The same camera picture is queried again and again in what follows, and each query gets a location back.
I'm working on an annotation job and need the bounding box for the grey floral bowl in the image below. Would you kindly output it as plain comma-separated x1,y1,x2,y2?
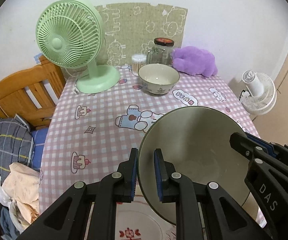
138,63,180,95
138,106,256,224

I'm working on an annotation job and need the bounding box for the white red-rimmed plate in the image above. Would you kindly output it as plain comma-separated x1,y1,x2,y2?
88,199,207,240

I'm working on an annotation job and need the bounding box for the white standing fan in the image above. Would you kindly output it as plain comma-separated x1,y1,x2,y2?
239,70,277,116

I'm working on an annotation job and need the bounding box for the peach cloth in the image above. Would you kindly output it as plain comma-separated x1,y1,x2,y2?
2,163,40,225

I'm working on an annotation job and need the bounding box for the blue plaid bedsheet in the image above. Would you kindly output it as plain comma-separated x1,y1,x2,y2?
30,128,48,172

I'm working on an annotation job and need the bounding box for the pink checkered tablecloth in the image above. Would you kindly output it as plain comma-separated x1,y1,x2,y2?
39,66,266,226

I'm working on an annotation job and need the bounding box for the purple plush toy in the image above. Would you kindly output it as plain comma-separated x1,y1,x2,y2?
172,46,218,77

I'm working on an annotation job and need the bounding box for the grey plaid pillow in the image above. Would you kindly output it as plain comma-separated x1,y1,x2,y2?
0,115,34,181

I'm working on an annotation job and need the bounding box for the glass jar black lid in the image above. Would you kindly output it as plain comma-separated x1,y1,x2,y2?
147,37,174,66

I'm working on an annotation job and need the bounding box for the cotton swab container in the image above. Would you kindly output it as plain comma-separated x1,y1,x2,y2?
131,54,147,76

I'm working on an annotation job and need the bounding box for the wooden bed headboard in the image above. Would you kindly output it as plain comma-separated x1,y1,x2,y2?
0,55,66,129

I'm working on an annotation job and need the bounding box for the green desk fan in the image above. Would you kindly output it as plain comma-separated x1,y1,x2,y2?
35,0,120,94

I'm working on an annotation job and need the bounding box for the green patterned wall mat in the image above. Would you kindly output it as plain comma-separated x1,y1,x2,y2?
95,3,188,66

